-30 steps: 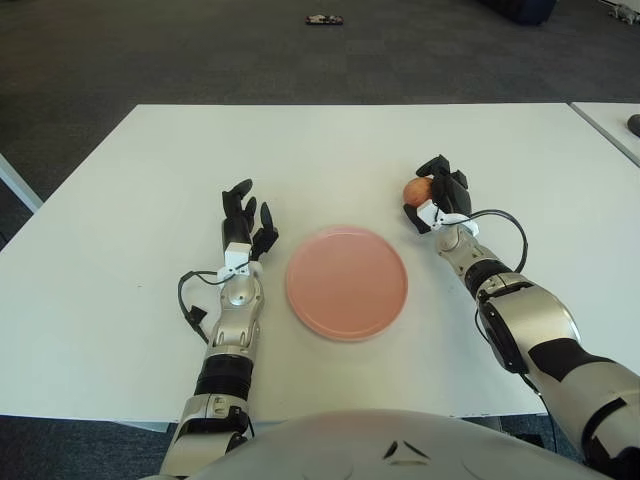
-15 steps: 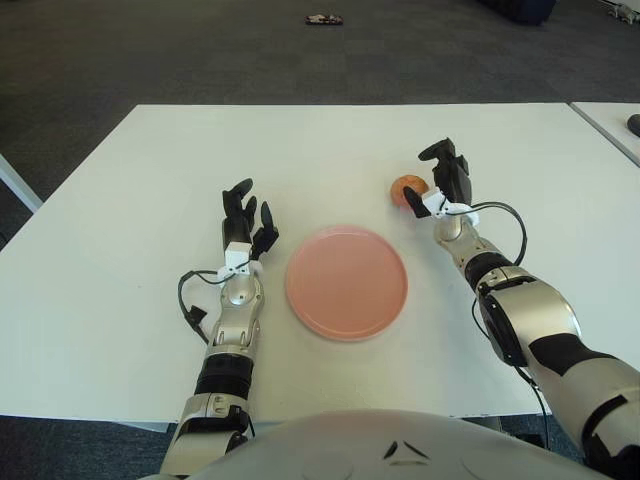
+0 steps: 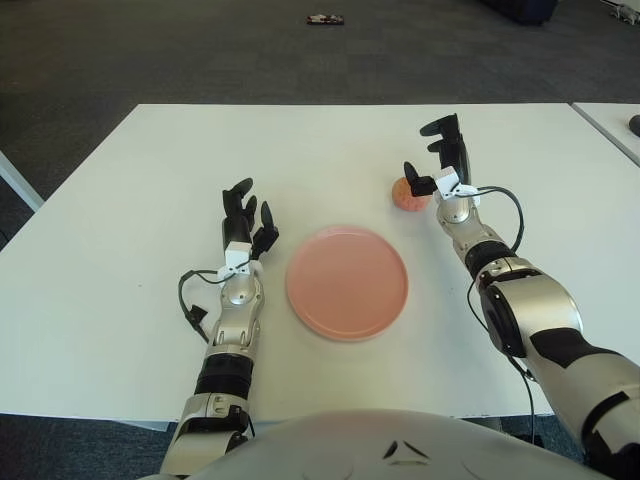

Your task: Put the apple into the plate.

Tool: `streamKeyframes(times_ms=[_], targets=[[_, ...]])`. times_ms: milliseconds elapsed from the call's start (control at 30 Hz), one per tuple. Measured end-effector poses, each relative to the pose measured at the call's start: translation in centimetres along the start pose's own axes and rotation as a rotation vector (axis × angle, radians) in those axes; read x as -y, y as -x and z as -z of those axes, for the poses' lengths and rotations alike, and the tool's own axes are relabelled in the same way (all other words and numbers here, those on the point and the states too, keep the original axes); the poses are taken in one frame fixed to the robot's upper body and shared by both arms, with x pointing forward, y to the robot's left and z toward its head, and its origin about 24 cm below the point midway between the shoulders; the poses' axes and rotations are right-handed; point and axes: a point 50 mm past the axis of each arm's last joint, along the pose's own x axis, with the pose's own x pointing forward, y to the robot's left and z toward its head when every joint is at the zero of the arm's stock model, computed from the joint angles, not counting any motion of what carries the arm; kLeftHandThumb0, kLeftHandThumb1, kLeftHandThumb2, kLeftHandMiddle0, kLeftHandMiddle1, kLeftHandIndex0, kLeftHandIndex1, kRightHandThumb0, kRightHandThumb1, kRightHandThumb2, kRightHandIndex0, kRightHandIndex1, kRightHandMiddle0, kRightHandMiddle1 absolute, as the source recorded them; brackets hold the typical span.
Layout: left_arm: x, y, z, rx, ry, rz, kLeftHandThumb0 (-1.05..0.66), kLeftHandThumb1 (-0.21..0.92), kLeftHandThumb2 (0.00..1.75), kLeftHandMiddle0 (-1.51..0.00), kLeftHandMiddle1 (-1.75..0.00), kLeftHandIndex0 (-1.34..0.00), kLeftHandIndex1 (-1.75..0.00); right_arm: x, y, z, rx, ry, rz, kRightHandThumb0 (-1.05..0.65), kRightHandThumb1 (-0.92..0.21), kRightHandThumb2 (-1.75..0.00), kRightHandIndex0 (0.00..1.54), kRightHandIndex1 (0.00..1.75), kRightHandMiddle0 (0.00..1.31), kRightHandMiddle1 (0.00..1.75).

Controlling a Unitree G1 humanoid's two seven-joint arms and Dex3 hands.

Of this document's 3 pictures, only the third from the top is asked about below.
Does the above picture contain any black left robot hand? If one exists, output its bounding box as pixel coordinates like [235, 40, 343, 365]
[217, 177, 280, 279]

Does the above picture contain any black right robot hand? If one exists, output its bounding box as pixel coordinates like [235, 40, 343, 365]
[402, 112, 484, 204]

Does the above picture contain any red yellow apple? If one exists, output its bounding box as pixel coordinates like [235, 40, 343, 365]
[391, 176, 432, 212]

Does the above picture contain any pink round plate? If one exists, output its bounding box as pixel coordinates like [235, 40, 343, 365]
[285, 224, 410, 343]

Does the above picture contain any dark bulky floor object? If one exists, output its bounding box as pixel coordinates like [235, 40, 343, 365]
[492, 0, 559, 25]

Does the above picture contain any small grey floor clutter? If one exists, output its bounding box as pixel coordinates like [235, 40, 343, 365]
[607, 2, 640, 24]

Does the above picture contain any silver robot torso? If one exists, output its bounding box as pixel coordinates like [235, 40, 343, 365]
[124, 409, 601, 480]

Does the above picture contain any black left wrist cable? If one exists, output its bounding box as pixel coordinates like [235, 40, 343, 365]
[177, 268, 226, 344]

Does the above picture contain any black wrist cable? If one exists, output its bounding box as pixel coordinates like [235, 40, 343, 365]
[474, 185, 525, 251]
[177, 268, 226, 344]

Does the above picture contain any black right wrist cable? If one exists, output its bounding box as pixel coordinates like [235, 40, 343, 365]
[474, 185, 525, 251]

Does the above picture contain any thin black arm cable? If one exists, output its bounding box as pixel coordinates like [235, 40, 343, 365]
[517, 364, 542, 449]

